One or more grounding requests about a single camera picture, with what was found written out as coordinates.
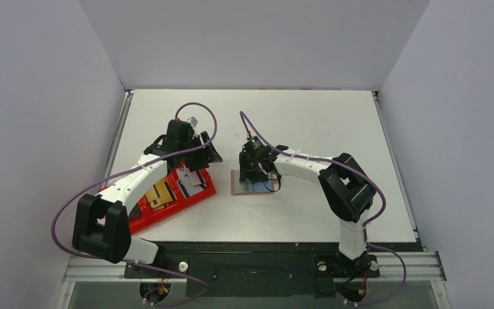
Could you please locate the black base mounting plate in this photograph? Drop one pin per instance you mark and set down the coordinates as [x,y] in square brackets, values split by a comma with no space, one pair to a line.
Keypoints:
[244,269]

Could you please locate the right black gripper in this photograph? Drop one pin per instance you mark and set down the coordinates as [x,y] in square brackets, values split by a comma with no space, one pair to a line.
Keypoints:
[251,166]

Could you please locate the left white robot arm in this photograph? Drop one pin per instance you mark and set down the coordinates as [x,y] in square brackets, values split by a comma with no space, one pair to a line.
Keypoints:
[101,226]

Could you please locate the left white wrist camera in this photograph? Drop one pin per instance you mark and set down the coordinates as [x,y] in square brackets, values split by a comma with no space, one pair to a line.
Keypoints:
[193,121]

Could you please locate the red three-compartment bin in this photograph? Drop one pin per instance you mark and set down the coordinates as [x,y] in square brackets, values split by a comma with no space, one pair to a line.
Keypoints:
[175,192]

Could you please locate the gold cards stack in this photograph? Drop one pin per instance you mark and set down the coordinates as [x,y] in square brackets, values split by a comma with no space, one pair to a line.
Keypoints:
[160,195]

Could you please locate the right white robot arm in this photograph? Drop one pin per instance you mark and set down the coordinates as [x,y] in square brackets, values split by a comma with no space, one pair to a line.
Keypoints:
[344,184]

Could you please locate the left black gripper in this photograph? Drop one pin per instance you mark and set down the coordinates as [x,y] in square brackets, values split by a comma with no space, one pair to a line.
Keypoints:
[204,150]

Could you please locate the silver mirrored card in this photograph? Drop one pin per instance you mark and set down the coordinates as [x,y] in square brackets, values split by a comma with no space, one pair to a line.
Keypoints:
[189,182]

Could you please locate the aluminium frame rail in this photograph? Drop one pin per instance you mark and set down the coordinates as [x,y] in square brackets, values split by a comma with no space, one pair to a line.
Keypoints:
[412,280]

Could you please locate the tan leather card holder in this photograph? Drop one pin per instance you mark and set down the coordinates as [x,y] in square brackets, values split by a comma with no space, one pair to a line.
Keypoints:
[252,188]

